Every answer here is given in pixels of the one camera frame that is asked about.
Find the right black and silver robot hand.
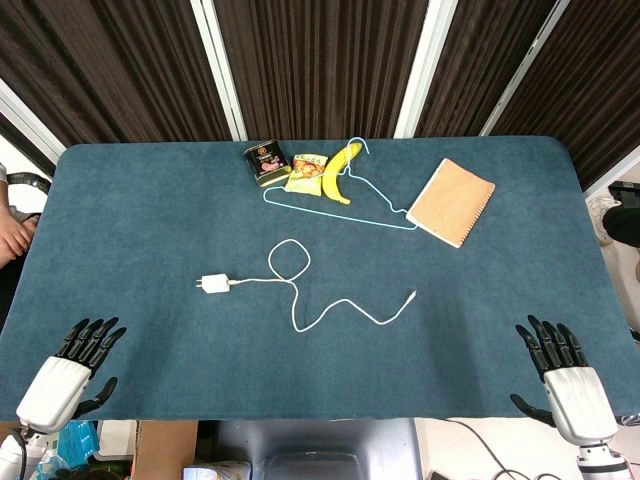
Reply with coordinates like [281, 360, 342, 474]
[509, 314, 619, 444]

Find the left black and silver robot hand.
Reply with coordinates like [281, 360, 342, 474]
[15, 316, 128, 434]

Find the white power adapter block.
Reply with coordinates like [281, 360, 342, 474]
[194, 272, 233, 297]

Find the white charger with cable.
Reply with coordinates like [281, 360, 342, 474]
[227, 239, 420, 334]

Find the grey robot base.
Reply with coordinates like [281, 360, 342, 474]
[213, 418, 424, 480]

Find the brown cardboard box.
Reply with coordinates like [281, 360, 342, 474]
[133, 419, 199, 480]

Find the black round object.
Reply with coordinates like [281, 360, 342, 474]
[601, 203, 640, 247]

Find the blue felt table cover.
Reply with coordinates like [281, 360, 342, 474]
[0, 135, 640, 423]

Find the black chair armrest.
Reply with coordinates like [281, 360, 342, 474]
[4, 171, 53, 197]

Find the brown spiral notebook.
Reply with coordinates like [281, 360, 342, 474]
[405, 157, 497, 249]

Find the black meat tin can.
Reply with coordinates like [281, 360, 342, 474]
[243, 140, 293, 189]

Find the dark brown pleated curtain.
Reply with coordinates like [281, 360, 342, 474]
[413, 0, 559, 139]
[212, 0, 431, 142]
[491, 0, 640, 192]
[0, 0, 234, 149]

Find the yellow snack bag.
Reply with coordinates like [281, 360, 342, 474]
[284, 152, 329, 198]

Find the yellow banana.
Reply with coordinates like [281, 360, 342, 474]
[320, 141, 365, 206]

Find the black floor cable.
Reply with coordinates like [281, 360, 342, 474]
[443, 418, 582, 480]

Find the white aluminium frame post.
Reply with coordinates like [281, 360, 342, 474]
[189, 0, 249, 142]
[478, 0, 574, 138]
[581, 153, 640, 199]
[0, 78, 67, 177]
[391, 0, 457, 139]

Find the light blue wire hanger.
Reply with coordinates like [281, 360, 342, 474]
[262, 136, 419, 233]

